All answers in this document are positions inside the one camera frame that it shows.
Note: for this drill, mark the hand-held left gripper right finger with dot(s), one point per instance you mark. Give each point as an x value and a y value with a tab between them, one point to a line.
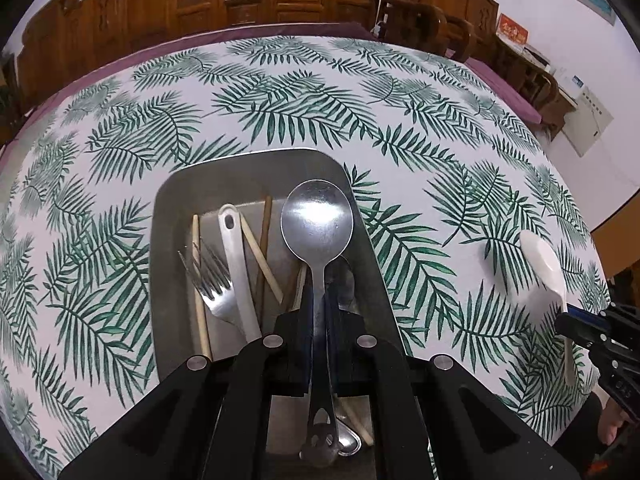
341	355

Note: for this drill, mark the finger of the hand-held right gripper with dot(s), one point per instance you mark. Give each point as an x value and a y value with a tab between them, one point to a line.
582	324

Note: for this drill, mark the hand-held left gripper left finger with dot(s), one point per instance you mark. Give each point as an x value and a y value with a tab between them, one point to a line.
300	350

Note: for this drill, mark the small white plastic spoon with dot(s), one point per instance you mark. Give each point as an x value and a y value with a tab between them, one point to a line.
542	265

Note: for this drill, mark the light bamboo chopstick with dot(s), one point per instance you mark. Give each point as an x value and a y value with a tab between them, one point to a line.
262	262
201	285

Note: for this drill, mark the metal fork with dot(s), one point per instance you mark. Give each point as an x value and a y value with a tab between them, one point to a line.
210	285

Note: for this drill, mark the large white spoon with hole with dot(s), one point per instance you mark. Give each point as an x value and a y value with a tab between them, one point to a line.
235	260

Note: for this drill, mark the dark brown chopstick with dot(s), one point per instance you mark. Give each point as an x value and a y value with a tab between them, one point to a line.
264	240

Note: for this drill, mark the metal tray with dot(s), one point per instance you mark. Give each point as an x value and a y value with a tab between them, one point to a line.
260	175

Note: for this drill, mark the person's right hand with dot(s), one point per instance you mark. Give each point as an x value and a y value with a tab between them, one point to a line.
611	425

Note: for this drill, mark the brown wooden chopstick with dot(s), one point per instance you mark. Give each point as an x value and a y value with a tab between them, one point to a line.
292	287

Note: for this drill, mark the dark clothing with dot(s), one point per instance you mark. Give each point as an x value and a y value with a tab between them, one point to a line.
575	427

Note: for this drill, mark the white electrical box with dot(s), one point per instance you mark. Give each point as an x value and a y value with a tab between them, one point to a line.
587	120

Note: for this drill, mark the wooden desk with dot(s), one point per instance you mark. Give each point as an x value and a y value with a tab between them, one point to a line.
540	85

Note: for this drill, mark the leaf-print tablecloth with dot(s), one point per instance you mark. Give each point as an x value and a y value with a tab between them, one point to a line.
300	100

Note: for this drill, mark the red desk calendar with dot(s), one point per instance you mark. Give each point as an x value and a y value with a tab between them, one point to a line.
512	30

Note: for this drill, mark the wooden chair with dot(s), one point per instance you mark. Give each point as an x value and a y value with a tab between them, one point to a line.
460	37
410	20

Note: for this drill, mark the small blue wall label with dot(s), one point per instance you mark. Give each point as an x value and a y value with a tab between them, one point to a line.
578	80

